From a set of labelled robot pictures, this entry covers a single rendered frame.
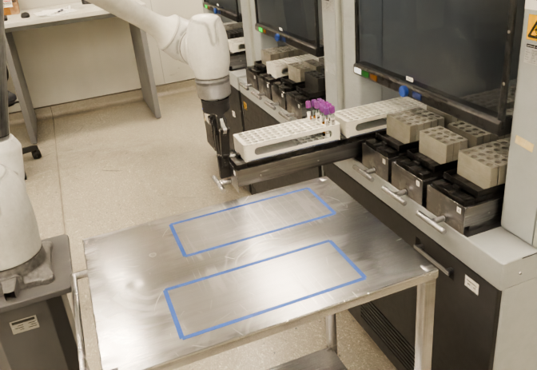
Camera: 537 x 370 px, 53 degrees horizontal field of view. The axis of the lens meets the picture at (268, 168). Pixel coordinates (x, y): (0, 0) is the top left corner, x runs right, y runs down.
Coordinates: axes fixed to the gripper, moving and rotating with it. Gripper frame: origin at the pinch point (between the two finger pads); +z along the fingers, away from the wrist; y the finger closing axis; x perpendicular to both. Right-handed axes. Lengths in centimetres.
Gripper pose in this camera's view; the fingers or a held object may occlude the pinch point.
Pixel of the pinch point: (224, 165)
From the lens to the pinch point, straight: 153.2
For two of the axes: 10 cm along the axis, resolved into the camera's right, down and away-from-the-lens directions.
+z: 0.8, 9.0, 4.3
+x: -9.3, 2.3, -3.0
